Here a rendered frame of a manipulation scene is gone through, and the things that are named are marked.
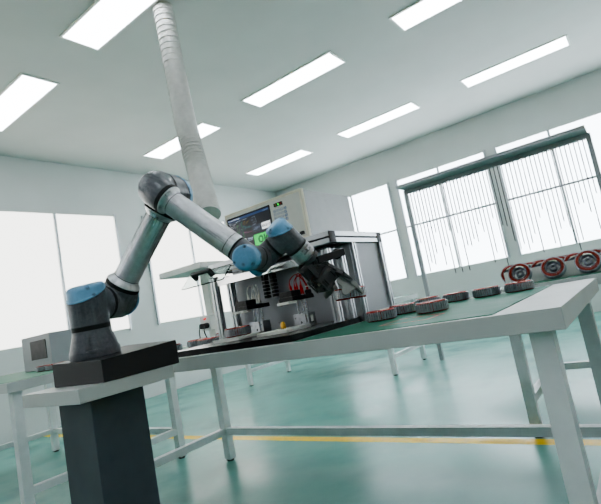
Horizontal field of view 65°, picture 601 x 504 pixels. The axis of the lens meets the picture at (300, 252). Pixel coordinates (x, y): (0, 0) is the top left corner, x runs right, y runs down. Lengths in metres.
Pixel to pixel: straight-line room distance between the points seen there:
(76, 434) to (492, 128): 7.48
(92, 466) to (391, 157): 7.77
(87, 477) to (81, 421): 0.16
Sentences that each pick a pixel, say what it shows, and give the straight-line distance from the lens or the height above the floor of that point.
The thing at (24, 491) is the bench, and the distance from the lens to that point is 3.04.
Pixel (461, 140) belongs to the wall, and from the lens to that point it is 8.34.
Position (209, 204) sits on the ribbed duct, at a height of 1.62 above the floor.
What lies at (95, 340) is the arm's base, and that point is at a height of 0.87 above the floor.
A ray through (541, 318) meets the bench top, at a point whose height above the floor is 0.73.
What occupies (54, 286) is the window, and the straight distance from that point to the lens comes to 6.62.
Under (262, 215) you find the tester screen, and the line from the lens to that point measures 2.03.
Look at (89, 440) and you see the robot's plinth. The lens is 1.58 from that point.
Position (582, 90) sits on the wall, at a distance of 8.14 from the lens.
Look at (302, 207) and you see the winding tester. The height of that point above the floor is 1.24.
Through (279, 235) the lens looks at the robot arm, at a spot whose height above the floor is 1.08.
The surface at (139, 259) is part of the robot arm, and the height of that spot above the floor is 1.11.
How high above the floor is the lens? 0.85
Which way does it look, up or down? 6 degrees up
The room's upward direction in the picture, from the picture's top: 11 degrees counter-clockwise
